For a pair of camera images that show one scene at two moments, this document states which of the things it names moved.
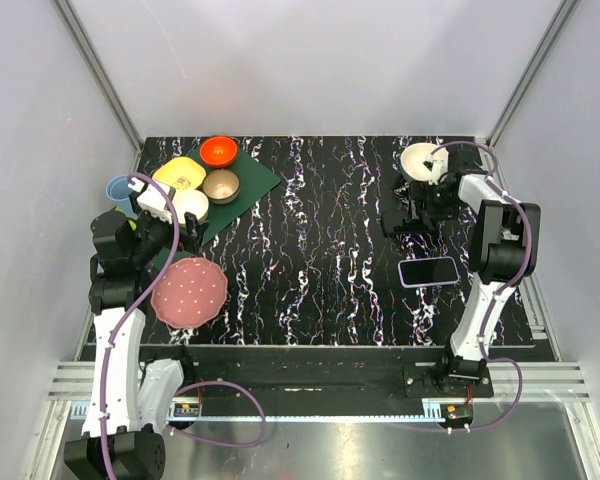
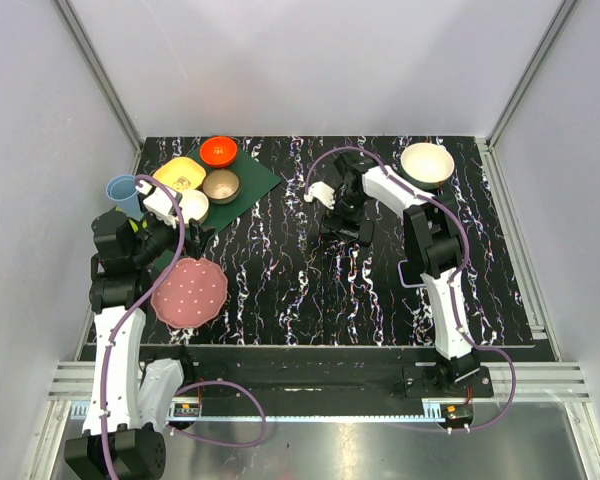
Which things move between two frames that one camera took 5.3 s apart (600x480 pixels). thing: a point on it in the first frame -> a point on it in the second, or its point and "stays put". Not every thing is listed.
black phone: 395,222 -> 339,226
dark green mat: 255,181 stays put
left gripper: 178,230 stays put
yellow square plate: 182,173 stays put
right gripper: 420,190 -> 338,194
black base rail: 321,377 stays put
